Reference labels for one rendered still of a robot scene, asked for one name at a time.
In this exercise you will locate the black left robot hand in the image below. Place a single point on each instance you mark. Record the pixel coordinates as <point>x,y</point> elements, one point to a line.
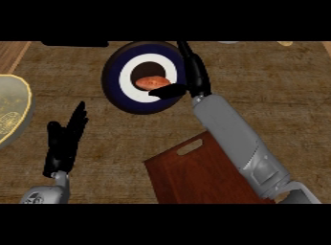
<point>64,140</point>

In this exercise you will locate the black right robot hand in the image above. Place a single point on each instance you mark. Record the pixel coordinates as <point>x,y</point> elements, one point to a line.
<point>197,76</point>

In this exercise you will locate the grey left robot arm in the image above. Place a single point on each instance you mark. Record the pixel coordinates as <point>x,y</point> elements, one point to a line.
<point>48,191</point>

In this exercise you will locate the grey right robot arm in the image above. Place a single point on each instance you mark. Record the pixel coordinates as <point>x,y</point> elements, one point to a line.
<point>241,150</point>

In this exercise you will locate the orange sweet potato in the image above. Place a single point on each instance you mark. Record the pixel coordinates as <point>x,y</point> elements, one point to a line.
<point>153,82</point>

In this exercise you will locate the navy and white round plate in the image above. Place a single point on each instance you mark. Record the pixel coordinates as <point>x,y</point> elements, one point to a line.
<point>126,63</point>

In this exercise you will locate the grey plate with yellow rim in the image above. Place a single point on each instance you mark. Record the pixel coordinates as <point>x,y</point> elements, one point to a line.
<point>3,111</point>

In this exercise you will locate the pale round object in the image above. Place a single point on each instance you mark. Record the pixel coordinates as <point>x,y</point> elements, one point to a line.
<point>228,41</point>

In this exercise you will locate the brown woven placemat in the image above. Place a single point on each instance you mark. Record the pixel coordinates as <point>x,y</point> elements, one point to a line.
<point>126,143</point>

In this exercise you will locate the yellow round object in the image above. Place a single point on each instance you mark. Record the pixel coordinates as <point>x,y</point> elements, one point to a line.
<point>284,43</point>

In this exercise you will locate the black flat object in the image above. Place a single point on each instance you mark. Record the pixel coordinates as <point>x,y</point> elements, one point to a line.
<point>74,43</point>

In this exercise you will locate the reddish brown wooden cutting board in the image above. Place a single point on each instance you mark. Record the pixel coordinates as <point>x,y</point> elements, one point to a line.
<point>201,178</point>

